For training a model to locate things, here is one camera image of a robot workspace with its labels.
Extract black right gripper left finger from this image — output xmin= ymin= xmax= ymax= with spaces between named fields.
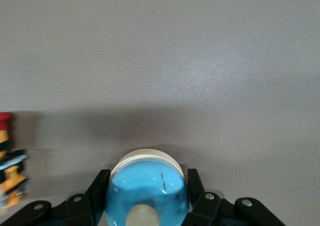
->
xmin=0 ymin=169 xmax=111 ymax=226

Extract blue call bell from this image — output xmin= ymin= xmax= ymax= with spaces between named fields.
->
xmin=104 ymin=147 xmax=190 ymax=226

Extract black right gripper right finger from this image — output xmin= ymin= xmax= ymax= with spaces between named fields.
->
xmin=184 ymin=168 xmax=286 ymax=226

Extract orange emergency stop button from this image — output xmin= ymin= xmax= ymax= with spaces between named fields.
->
xmin=0 ymin=112 xmax=32 ymax=209

